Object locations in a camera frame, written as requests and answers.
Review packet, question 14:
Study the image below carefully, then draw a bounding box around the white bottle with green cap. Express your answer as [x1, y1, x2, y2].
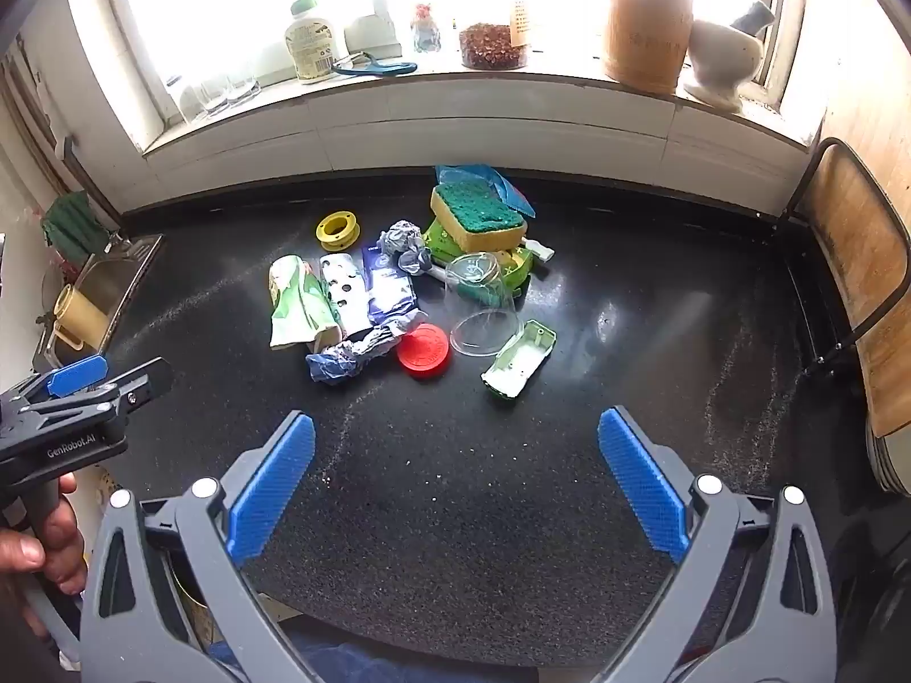
[285, 0, 351, 85]

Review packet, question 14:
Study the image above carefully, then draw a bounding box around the yellow and green sponge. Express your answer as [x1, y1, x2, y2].
[430, 183, 529, 249]

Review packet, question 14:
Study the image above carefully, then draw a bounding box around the wooden utensil holder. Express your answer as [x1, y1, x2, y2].
[604, 0, 695, 95]

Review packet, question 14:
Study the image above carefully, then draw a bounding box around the yellow cup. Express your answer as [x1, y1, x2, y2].
[53, 283, 111, 349]

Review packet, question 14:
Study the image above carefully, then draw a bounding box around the dark blue packet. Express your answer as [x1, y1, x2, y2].
[362, 245, 421, 328]

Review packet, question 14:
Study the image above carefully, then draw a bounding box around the white mortar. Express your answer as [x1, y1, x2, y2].
[684, 18, 766, 113]

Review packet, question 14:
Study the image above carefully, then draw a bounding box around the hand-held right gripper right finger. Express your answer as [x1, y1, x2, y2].
[596, 405, 839, 683]

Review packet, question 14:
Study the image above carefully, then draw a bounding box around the green and white packet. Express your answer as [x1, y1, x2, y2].
[268, 254, 344, 351]

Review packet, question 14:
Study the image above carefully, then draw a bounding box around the small glass jar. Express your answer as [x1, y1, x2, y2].
[411, 3, 442, 54]

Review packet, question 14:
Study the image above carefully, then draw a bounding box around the steel sink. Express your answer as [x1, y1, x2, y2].
[71, 233, 165, 321]

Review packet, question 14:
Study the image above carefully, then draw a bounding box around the green wipes packet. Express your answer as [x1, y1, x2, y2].
[420, 217, 535, 296]

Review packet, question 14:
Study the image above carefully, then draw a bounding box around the clear plastic cup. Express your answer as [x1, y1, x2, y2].
[445, 252, 523, 358]

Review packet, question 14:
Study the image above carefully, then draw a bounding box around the wooden chair with metal frame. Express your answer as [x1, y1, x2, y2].
[779, 137, 911, 495]

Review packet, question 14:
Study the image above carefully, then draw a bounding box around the jar of red flakes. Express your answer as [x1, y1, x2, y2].
[459, 23, 531, 71]

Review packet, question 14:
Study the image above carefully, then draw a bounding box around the person's left hand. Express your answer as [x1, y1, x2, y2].
[0, 473, 90, 631]

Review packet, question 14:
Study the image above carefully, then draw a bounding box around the blue tube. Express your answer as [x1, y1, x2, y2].
[306, 313, 428, 386]

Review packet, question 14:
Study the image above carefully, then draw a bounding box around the blue plastic bag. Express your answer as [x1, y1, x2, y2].
[436, 163, 536, 218]

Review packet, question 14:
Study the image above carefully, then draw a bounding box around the green cloth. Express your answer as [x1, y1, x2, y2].
[41, 191, 104, 264]

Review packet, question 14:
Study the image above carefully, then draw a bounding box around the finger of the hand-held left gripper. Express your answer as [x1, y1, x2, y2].
[0, 354, 111, 414]
[18, 359, 174, 419]

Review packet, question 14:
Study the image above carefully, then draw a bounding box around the green and white plastic tray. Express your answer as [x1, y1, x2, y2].
[481, 320, 557, 400]

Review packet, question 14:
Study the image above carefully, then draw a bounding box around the crumpled paper ball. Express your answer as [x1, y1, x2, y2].
[377, 220, 428, 275]

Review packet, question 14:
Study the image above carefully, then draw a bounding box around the yellow tape spool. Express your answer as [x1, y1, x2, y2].
[316, 211, 364, 252]

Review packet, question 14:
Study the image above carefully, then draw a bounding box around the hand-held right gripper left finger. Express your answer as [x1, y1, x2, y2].
[80, 411, 318, 683]

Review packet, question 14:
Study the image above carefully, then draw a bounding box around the red plastic lid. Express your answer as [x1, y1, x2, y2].
[396, 323, 454, 377]

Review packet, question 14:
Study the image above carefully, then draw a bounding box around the white blister pack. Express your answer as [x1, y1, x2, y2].
[319, 252, 375, 339]

